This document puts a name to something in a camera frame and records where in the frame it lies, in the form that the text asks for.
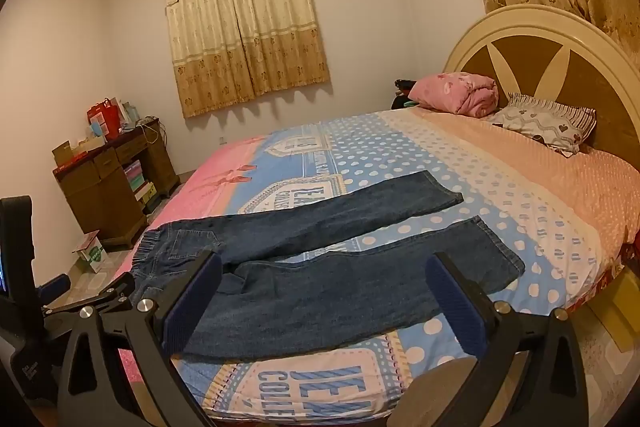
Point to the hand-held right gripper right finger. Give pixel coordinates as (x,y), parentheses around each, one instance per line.
(456,304)

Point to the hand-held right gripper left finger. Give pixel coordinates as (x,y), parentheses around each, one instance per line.
(192,304)

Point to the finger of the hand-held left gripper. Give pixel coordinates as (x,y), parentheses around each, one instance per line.
(54,285)
(107,297)

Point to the blue denim jeans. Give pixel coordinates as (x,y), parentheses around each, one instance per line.
(325,297)

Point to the white and green cardboard box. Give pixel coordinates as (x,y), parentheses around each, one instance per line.
(92,253)

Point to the brown wooden desk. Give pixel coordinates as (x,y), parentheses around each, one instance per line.
(100,197)

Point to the stack of pastel boxes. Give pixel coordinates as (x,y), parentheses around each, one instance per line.
(137,184)

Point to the open brown cardboard box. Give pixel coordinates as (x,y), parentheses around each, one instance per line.
(62,153)

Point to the printed pink and blue bedsheet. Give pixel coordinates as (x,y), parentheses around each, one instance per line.
(400,147)

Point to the red gift bag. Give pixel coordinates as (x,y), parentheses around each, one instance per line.
(104,119)

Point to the white and teal paper bags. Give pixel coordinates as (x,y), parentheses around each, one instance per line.
(127,113)

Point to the patterned white pillow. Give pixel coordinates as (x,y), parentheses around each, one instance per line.
(545,124)

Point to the folded pink blanket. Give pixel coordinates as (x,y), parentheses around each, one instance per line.
(452,92)

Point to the dark clothes pile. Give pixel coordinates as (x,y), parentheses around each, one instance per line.
(402,94)

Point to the cream and brown bed headboard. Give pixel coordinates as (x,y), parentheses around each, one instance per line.
(525,62)

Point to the beige floral window curtain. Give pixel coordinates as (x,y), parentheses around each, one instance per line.
(245,22)

